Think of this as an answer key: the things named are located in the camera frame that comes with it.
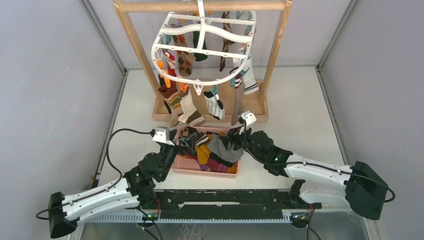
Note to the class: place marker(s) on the red sock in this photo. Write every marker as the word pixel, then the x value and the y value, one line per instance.
pixel 171 62

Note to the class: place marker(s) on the mustard yellow sock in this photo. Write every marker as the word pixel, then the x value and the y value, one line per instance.
pixel 203 154

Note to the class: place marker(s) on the brown argyle sock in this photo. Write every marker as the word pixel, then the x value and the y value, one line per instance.
pixel 188 138

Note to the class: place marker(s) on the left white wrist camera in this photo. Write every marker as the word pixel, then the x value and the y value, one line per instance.
pixel 164 135

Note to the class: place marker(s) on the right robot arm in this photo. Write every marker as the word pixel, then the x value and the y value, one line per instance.
pixel 356 186

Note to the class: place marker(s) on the tan sock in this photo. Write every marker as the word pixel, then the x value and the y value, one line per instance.
pixel 238 108

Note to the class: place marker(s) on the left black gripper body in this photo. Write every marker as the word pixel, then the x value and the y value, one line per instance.
pixel 183 150

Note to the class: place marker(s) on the white brown sock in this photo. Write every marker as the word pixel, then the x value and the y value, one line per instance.
pixel 215 106

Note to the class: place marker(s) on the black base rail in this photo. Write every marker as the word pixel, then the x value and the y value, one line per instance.
pixel 225 204

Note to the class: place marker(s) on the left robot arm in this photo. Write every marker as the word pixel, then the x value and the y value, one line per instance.
pixel 132 189

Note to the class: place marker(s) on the white oval clip hanger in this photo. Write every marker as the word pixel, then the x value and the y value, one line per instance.
pixel 237 34

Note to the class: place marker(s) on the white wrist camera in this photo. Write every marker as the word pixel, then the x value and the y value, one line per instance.
pixel 247 119
pixel 164 135

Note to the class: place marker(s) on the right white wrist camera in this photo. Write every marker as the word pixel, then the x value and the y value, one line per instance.
pixel 247 119

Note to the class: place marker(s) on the pink perforated plastic basket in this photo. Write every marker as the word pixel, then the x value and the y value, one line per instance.
pixel 189 165

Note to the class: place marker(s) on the wooden hanger rack frame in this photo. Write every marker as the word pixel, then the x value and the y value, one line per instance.
pixel 212 67

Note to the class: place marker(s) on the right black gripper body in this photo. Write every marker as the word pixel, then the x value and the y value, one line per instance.
pixel 234 135

